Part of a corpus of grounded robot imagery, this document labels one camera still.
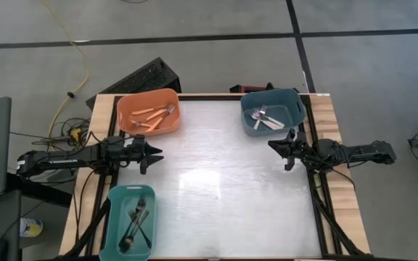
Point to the black aluminium table frame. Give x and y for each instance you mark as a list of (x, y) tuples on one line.
[(212, 97)]

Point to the dark blue plastic bin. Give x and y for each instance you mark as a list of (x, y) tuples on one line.
[(285, 99)]

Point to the yellow power plug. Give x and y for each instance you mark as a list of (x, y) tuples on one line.
[(74, 133)]

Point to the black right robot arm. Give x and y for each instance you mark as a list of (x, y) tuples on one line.
[(368, 152)]

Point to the orange plastic bin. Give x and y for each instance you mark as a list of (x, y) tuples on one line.
[(172, 123)]

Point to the red and black tool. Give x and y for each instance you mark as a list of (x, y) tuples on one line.
[(250, 88)]

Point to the black desk board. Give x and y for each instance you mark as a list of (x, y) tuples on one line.
[(38, 190)]

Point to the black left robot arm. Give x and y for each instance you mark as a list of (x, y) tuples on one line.
[(67, 159)]

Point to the white yellow blue can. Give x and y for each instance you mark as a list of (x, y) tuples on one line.
[(31, 227)]

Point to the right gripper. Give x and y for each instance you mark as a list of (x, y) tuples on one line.
[(290, 152)]

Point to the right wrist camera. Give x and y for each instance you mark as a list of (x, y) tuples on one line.
[(306, 146)]

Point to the teal plastic bin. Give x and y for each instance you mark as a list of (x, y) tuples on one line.
[(118, 217)]

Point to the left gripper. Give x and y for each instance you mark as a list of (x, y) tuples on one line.
[(144, 159)]

